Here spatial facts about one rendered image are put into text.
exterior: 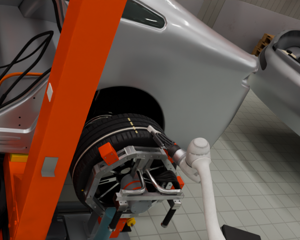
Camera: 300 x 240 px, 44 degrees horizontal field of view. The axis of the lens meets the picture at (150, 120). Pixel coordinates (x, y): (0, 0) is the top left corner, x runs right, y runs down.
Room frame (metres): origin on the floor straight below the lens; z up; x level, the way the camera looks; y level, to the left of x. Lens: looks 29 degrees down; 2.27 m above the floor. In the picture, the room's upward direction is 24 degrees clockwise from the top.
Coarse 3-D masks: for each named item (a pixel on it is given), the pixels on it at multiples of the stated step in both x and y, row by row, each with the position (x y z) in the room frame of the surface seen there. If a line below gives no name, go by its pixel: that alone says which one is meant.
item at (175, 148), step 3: (165, 144) 1.77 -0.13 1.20; (168, 147) 1.75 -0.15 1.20; (171, 147) 1.75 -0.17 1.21; (174, 147) 1.75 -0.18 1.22; (177, 147) 1.76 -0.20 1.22; (168, 150) 1.74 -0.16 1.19; (171, 150) 1.74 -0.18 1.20; (174, 150) 1.73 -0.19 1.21; (168, 153) 1.74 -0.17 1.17; (171, 153) 1.73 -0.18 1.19; (171, 156) 1.73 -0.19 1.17
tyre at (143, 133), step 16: (96, 128) 1.82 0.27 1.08; (112, 128) 1.81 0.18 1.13; (160, 128) 2.05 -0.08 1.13; (80, 144) 1.76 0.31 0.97; (96, 144) 1.71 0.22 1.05; (112, 144) 1.70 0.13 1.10; (128, 144) 1.75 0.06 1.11; (144, 144) 1.81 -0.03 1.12; (80, 160) 1.68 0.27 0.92; (96, 160) 1.67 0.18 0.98; (80, 176) 1.63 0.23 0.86; (80, 192) 1.66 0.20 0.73
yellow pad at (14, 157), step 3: (12, 153) 1.72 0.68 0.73; (15, 153) 1.73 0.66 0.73; (18, 153) 1.74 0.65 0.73; (12, 156) 1.70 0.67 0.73; (15, 156) 1.71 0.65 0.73; (18, 156) 1.72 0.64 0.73; (21, 156) 1.73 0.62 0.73; (24, 156) 1.74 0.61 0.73; (27, 156) 1.75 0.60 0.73; (12, 159) 1.70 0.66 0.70; (15, 159) 1.71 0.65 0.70; (18, 159) 1.72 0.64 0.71; (21, 159) 1.73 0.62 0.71; (24, 159) 1.74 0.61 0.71
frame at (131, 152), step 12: (120, 156) 1.70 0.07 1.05; (132, 156) 1.68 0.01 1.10; (144, 156) 1.73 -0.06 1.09; (156, 156) 1.77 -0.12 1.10; (96, 168) 1.62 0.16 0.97; (108, 168) 1.62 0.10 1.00; (168, 168) 1.84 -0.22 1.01; (96, 180) 1.60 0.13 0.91; (84, 192) 1.62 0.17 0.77; (96, 204) 1.63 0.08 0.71; (156, 204) 1.87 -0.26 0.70; (132, 216) 1.79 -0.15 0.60
